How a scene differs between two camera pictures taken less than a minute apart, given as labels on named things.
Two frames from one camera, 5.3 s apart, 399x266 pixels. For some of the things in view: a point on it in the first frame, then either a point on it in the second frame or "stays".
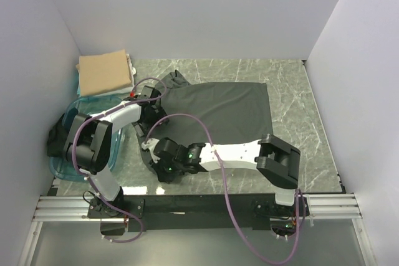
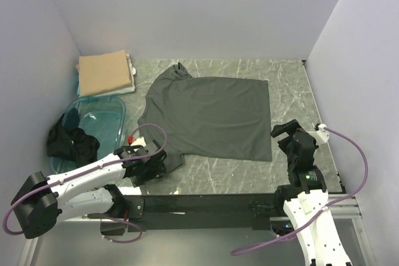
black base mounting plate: (200, 212) stays
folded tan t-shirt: (100, 73) stays
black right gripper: (162, 176) to (288, 127)
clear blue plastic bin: (90, 105) stays
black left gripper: (160, 118) to (158, 169)
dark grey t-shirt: (229, 111) stays
